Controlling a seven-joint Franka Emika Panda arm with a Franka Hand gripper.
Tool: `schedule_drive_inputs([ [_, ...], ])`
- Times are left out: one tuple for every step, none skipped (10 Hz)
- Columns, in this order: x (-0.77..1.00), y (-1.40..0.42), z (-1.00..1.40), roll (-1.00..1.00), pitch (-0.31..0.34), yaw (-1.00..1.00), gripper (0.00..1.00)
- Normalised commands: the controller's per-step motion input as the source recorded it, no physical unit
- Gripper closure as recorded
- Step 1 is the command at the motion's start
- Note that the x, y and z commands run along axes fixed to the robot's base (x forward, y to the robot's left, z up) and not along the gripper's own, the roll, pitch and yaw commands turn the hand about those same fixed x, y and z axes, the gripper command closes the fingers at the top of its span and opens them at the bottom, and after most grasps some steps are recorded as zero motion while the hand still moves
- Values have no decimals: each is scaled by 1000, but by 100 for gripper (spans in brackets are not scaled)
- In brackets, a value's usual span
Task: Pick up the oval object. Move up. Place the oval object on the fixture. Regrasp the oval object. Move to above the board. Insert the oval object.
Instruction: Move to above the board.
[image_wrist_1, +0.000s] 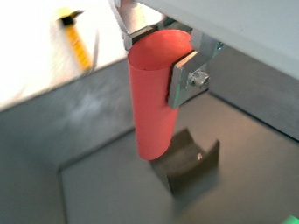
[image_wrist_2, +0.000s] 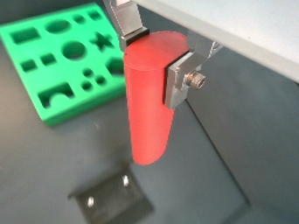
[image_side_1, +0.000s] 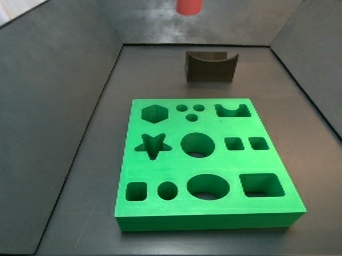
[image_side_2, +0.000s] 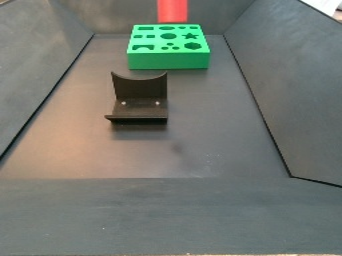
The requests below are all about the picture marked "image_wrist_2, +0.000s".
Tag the green foam shape-sorter board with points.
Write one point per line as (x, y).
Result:
(66, 57)

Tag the red oval cylinder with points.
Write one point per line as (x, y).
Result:
(147, 57)

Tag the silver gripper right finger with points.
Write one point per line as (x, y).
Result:
(184, 71)

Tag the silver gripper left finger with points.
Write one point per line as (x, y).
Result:
(127, 21)

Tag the black curved cradle fixture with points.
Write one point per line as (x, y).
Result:
(113, 200)

